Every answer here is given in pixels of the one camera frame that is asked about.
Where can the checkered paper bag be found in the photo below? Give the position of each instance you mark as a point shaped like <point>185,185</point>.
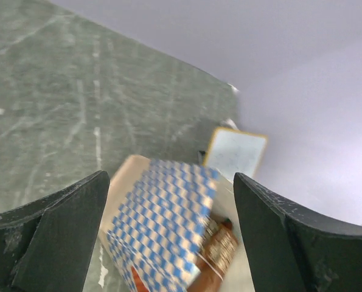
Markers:
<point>157,216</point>

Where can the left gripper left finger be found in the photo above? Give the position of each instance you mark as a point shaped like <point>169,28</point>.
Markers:
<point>46,245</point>

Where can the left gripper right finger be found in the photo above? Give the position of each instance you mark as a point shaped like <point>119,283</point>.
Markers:
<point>293,248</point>

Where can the white whiteboard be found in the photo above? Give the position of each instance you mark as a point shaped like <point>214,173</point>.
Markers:
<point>231,151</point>

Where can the brown snack bag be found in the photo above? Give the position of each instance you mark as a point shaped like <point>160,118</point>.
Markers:
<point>215,258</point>

